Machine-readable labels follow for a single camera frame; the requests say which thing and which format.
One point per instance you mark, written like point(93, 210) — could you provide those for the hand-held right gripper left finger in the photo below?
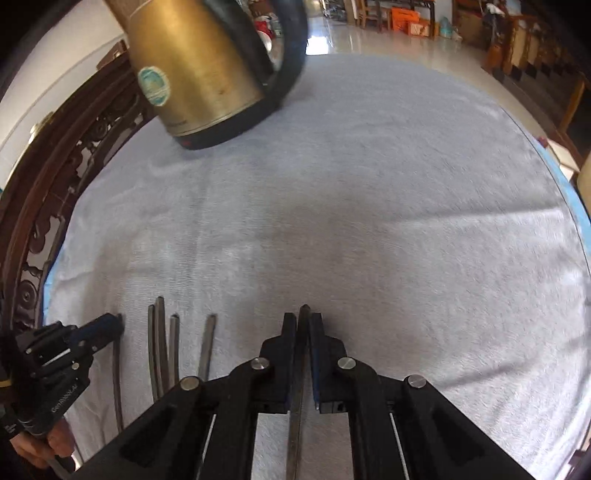
point(288, 355)

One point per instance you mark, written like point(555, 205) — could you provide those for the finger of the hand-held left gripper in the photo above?
point(102, 341)
point(104, 322)

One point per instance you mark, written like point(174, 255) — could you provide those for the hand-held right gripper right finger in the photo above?
point(316, 364)

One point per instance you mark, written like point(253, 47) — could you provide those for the person's left hand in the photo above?
point(57, 438)

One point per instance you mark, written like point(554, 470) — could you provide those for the carved dark wooden table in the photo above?
point(27, 230)

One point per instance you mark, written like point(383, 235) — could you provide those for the grey table cloth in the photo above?
point(346, 207)

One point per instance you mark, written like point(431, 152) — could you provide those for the bronze electric kettle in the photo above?
point(194, 60)

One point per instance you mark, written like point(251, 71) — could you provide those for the small white stool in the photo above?
point(561, 154)

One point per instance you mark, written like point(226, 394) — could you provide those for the wooden chair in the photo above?
point(371, 14)

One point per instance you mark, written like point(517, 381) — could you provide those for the orange box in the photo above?
point(421, 28)
point(404, 18)

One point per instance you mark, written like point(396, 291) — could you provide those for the blue water jug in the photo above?
point(445, 27)

